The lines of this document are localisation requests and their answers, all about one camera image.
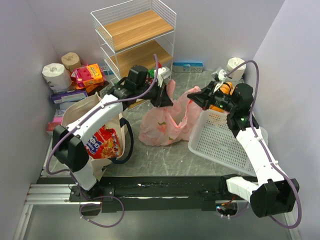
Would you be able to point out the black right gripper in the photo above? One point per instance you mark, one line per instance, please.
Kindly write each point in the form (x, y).
(210, 96)

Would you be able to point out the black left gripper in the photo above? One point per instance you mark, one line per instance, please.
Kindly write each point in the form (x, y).
(157, 94)

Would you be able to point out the pink plastic grocery bag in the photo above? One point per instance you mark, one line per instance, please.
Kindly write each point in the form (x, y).
(162, 126)

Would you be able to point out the red yellow snack bag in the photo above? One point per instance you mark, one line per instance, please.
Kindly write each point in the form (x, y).
(104, 144)

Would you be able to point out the beige canvas tote bag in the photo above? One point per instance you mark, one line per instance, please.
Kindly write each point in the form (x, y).
(112, 119)

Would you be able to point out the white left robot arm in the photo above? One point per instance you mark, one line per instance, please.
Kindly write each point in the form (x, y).
(68, 142)

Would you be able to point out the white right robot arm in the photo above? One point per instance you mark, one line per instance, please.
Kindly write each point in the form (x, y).
(274, 193)

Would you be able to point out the croissant bread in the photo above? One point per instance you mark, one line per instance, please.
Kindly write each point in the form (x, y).
(227, 88)

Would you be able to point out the green white Chubo bag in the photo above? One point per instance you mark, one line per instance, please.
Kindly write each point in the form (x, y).
(151, 74)

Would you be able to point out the orange carrot piece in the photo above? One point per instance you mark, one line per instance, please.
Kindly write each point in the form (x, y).
(212, 107)

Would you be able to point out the white toilet paper roll right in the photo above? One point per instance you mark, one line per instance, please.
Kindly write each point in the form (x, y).
(232, 64)

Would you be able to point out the white toilet paper roll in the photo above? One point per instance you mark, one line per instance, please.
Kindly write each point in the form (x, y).
(232, 64)
(56, 76)

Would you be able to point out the blue white tissue box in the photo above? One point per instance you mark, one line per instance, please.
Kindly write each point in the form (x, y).
(187, 67)

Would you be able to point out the white plastic basket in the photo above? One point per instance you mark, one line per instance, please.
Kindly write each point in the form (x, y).
(211, 139)

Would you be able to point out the white RIO box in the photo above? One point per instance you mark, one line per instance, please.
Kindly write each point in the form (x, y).
(103, 90)

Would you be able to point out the pink orange snack box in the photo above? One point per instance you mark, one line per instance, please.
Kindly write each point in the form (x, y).
(87, 75)

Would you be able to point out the purple box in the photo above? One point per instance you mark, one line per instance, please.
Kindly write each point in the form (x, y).
(68, 96)

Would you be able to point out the brown toilet paper roll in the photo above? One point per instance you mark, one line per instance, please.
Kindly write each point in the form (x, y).
(71, 61)

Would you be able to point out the white toilet paper roll left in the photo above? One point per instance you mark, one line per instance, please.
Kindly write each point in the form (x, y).
(56, 76)

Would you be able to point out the red pink box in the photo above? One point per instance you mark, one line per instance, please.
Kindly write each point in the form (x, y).
(57, 120)

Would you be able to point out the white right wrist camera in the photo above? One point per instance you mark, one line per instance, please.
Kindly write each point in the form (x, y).
(219, 76)

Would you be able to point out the white wire shelf rack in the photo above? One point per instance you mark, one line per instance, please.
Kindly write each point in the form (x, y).
(131, 32)

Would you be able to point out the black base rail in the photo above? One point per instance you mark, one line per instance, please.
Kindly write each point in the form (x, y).
(148, 193)

